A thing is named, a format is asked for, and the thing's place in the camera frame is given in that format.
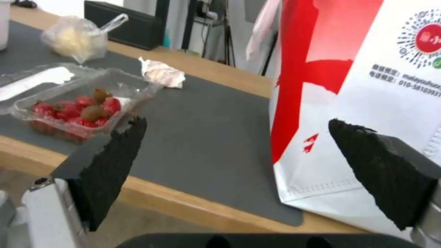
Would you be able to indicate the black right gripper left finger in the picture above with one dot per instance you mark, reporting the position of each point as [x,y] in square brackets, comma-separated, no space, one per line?
[106,165]

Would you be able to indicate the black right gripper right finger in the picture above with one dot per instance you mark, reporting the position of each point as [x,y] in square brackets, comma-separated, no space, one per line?
[382,165]

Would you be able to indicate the red and white takeout bag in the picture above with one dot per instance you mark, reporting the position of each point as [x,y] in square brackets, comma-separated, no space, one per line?
[348,103]

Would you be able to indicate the clear plastic bag with food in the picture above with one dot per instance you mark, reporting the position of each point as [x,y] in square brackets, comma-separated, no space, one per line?
[75,38]

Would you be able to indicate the clear plastic fruit container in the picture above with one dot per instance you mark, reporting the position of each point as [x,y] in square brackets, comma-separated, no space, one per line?
[74,108]

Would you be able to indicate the dark grey desk mat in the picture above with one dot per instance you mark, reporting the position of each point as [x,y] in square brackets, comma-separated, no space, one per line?
[193,116]

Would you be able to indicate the crumpled white tissue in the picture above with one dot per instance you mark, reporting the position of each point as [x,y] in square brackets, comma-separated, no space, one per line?
[162,72]

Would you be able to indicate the black rectangular box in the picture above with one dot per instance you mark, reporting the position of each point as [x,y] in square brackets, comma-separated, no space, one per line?
[120,23]

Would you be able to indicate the black tripod stand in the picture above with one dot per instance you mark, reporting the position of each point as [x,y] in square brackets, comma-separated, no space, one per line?
[225,38]

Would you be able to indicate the white cup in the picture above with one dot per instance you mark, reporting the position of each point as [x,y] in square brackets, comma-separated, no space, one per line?
[2,24]

